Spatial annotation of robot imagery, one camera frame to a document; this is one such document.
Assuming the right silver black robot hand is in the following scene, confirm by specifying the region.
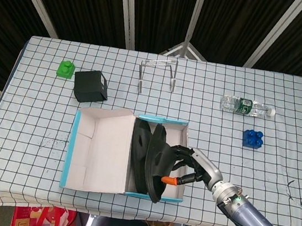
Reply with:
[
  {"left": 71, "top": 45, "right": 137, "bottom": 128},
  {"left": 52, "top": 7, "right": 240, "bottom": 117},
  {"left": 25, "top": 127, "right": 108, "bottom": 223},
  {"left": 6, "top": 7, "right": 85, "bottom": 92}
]
[{"left": 160, "top": 142, "right": 227, "bottom": 194}]

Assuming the black rubber slipper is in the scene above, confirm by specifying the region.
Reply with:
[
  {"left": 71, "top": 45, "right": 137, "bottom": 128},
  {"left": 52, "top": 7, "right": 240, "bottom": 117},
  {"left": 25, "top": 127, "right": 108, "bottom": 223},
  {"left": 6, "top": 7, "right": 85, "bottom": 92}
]
[
  {"left": 125, "top": 118, "right": 156, "bottom": 194},
  {"left": 139, "top": 123, "right": 180, "bottom": 206}
]

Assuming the blue cardboard shoebox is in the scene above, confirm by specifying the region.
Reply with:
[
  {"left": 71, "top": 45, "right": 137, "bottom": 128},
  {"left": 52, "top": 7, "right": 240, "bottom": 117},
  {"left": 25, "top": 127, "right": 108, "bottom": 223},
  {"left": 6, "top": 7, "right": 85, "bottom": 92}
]
[{"left": 59, "top": 101, "right": 195, "bottom": 206}]

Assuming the small black box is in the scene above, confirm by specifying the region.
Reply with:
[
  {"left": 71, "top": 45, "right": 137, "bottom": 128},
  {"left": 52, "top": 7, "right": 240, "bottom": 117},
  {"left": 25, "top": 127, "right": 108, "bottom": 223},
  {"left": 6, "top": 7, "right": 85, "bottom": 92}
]
[{"left": 71, "top": 67, "right": 111, "bottom": 106}]

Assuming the red patterned bag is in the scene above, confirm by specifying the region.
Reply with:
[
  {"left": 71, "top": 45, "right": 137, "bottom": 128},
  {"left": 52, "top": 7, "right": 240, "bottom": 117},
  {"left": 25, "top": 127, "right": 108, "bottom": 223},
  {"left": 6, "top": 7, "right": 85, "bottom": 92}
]
[{"left": 12, "top": 201, "right": 78, "bottom": 226}]

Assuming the grid-pattern tablecloth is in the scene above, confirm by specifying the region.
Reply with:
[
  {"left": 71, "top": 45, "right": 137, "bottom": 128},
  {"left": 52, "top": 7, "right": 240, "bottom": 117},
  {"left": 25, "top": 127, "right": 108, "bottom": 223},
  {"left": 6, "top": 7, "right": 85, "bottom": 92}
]
[{"left": 0, "top": 31, "right": 302, "bottom": 226}]

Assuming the blue toy brick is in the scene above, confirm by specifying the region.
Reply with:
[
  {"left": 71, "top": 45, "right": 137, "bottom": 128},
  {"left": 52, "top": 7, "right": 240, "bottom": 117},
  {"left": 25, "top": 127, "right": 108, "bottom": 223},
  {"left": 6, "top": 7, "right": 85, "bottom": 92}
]
[{"left": 241, "top": 128, "right": 266, "bottom": 150}]

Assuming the clear plastic water bottle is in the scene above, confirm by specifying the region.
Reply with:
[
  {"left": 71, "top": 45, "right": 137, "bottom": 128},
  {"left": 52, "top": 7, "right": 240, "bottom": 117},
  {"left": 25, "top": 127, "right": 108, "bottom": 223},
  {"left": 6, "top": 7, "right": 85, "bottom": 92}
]
[{"left": 219, "top": 93, "right": 278, "bottom": 120}]

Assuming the white metal partition foot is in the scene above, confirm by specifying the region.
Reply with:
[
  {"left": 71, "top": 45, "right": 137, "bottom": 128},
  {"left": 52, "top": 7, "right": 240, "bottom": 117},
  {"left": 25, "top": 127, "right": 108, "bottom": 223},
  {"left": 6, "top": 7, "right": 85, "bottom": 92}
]
[{"left": 158, "top": 39, "right": 209, "bottom": 62}]

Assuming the green toy brick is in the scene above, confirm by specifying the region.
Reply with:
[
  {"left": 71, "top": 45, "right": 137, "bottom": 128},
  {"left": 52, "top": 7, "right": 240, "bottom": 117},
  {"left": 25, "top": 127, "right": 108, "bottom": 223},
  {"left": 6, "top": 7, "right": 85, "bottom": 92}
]
[{"left": 55, "top": 60, "right": 76, "bottom": 81}]

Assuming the metal wire stand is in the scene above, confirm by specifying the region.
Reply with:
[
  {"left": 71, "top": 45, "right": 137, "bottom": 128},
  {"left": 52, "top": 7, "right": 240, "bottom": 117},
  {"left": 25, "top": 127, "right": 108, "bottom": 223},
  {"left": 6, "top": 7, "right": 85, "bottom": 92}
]
[{"left": 135, "top": 55, "right": 180, "bottom": 98}]

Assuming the white partition frame post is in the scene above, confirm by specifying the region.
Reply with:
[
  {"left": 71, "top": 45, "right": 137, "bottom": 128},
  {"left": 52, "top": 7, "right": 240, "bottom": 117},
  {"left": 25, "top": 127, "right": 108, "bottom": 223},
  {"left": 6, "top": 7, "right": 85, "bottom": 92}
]
[
  {"left": 111, "top": 0, "right": 142, "bottom": 51},
  {"left": 242, "top": 0, "right": 302, "bottom": 73},
  {"left": 1, "top": 0, "right": 63, "bottom": 39},
  {"left": 182, "top": 0, "right": 208, "bottom": 46}
]

